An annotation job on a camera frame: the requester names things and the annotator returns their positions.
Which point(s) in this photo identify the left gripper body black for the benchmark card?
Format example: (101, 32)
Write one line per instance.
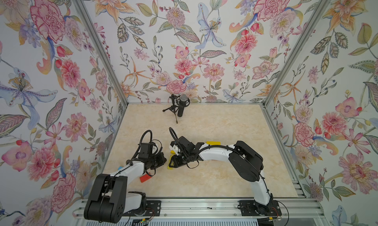
(156, 161)

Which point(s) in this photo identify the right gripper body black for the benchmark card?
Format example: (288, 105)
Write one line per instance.
(181, 159)

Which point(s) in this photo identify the long yellow block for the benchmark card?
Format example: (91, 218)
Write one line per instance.
(213, 143)
(171, 163)

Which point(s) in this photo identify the red block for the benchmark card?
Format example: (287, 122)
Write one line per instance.
(145, 178)

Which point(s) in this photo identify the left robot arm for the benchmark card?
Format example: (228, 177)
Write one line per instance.
(110, 200)

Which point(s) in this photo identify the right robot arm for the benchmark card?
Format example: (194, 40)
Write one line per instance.
(246, 161)

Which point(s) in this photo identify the black microphone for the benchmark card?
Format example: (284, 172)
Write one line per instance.
(183, 101)

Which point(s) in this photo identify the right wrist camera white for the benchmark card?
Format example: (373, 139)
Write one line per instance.
(174, 149)

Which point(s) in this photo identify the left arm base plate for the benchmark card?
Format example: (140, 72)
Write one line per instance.
(149, 209)

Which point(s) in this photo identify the aluminium front rail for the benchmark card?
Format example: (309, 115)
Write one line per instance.
(227, 208)

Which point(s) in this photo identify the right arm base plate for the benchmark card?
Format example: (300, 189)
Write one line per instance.
(252, 208)

